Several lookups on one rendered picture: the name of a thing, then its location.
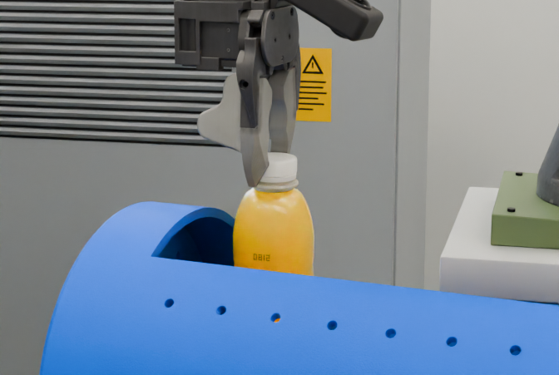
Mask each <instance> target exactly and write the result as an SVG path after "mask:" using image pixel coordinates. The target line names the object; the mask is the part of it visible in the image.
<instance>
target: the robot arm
mask: <svg viewBox="0 0 559 375"><path fill-rule="evenodd" d="M293 5H294V6H293ZM295 7H297V8H298V9H300V10H301V11H303V12H305V13H307V14H309V15H310V16H311V17H313V18H315V19H316V20H318V21H319V22H322V23H323V24H324V25H325V26H327V27H329V28H330V30H331V31H332V32H333V33H334V34H335V35H337V36H338V37H341V38H343V39H349V40H350V41H352V42H355V41H360V40H364V39H370V38H372V37H374V35H375V33H376V31H378V28H379V26H380V24H381V22H382V21H383V13H382V12H381V11H379V10H378V9H377V8H375V7H373V6H371V5H370V3H369V1H368V0H176V1H174V24H175V64H179V65H182V66H183V67H196V70H212V71H219V70H223V69H224V67H236V73H233V74H231V75H229V76H228V77H227V78H226V79H225V82H224V86H223V96H222V100H221V102H220V104H219V105H218V106H215V107H212V108H210V109H209V110H207V111H203V112H202V113H201V114H200V115H199V117H198V120H197V130H198V132H199V133H200V135H201V136H202V137H203V138H205V139H207V140H208V141H213V142H215V143H217V144H219V145H222V146H225V147H228V148H231V149H232V150H236V151H238V152H240V153H241V154H242V160H243V166H244V171H245V178H246V180H247V184H248V186H249V187H256V186H257V185H258V184H259V182H260V179H261V178H262V176H263V174H264V173H265V171H266V170H267V168H268V166H269V159H268V144H269V139H271V149H270V152H279V153H287V154H289V153H290V149H291V145H292V140H293V136H294V128H295V122H296V111H297V110H298V108H299V89H300V79H301V56H300V49H299V22H298V13H297V10H296V8H295ZM537 196H538V197H539V198H541V199H542V200H544V201H546V202H548V203H550V204H552V205H556V206H559V123H558V127H557V130H556V132H555V134H554V136H553V138H552V142H551V144H550V146H549V148H548V150H547V153H546V155H545V158H544V160H543V162H542V165H541V168H540V170H539V171H538V176H537Z"/></svg>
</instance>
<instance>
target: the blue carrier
mask: <svg viewBox="0 0 559 375"><path fill-rule="evenodd" d="M234 222H235V219H234V218H233V217H232V216H231V215H229V214H228V213H226V212H224V211H223V210H220V209H216V208H211V207H203V206H194V205H179V204H171V203H162V202H153V201H149V202H141V203H136V204H134V205H130V206H128V207H126V208H125V209H123V210H120V211H118V212H117V213H115V214H114V215H113V216H112V217H111V218H109V219H108V220H107V221H106V222H105V223H104V224H103V225H102V226H101V227H100V228H99V229H98V230H97V231H96V233H95V234H94V235H93V236H92V237H91V238H90V239H89V240H88V242H87V243H86V245H85V246H84V248H83V249H82V251H81V253H80V254H79V255H78V257H77V259H76V261H75V263H74V264H73V266H72V268H71V270H70V272H69V274H68V276H67V278H66V281H65V283H64V285H63V286H62V290H61V292H60V294H59V297H58V299H57V303H56V306H55V308H54V311H53V314H52V318H51V322H50V324H49V328H48V331H47V337H46V341H45V345H44V349H43V353H42V362H41V367H40V373H39V375H559V306H558V305H551V304H544V303H531V302H523V301H516V300H510V299H496V298H489V297H483V296H475V295H468V294H455V293H448V292H441V291H433V290H426V289H414V288H406V287H399V286H393V285H385V284H372V283H365V282H358V281H351V280H344V279H331V278H324V277H316V276H309V275H302V274H289V273H282V272H275V271H268V270H261V269H247V268H241V267H234V261H233V228H234ZM277 318H280V320H279V322H277V323H275V320H276V319H277Z"/></svg>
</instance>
